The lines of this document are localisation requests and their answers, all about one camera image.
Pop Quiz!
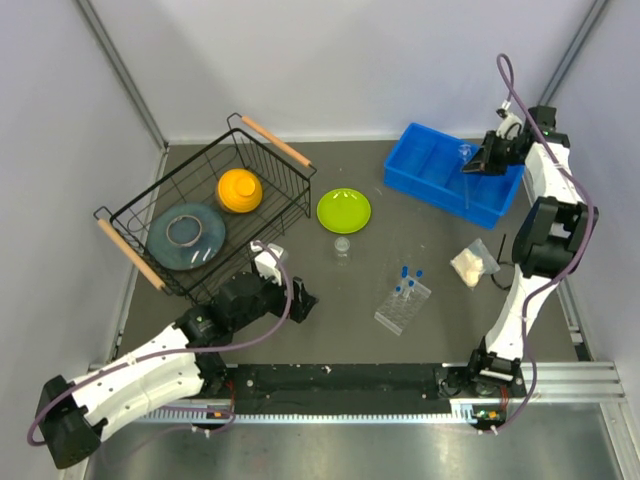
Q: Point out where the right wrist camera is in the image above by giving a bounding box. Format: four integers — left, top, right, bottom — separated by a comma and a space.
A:
496, 100, 523, 140

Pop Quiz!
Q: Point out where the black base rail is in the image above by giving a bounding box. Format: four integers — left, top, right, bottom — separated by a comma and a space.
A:
149, 363, 501, 425

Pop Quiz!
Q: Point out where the beige sponge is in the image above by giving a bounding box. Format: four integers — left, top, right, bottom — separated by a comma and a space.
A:
450, 238, 500, 289

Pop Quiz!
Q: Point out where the black wire basket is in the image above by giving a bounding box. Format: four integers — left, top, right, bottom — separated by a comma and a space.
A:
93, 113, 316, 303

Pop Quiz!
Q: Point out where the clear test tube rack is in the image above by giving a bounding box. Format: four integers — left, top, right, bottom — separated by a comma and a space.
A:
374, 278, 431, 336

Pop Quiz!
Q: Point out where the purple cable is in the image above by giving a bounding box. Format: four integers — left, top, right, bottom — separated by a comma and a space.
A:
25, 241, 295, 446
495, 52, 601, 431

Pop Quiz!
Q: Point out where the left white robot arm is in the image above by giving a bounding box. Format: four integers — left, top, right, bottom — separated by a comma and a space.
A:
35, 272, 318, 470

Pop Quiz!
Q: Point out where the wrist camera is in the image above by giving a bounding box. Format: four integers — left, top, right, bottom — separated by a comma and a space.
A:
496, 100, 523, 140
250, 241, 287, 285

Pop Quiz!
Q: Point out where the orange ribbed bowl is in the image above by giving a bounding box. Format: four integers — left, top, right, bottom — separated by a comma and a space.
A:
216, 168, 263, 214

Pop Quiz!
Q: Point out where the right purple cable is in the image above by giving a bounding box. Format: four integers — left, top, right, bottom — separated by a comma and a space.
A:
495, 52, 601, 431

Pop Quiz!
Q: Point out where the glass thistle funnel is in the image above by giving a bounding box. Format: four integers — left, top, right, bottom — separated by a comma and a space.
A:
458, 144, 473, 210

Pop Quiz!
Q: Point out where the black wire stand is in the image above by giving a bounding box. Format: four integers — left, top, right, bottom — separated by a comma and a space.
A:
490, 234, 514, 292

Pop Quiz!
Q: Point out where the blue ceramic plate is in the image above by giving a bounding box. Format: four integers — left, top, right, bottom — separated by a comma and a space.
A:
146, 203, 226, 271

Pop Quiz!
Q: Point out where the green plastic plate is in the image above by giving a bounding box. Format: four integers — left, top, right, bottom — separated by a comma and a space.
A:
316, 187, 372, 234

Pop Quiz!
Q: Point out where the blue plastic bin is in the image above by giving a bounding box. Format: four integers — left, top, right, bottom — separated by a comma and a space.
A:
384, 123, 524, 229

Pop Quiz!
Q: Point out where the clear glass bottle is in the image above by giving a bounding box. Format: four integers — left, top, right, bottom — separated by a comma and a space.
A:
334, 237, 351, 266

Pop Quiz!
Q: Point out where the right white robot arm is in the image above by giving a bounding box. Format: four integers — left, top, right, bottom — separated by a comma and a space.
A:
463, 102, 598, 396

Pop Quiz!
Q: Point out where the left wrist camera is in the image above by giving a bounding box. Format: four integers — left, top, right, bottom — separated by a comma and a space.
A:
250, 241, 287, 285

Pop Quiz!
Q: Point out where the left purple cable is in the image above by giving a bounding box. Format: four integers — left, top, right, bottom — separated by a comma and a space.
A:
25, 241, 295, 446

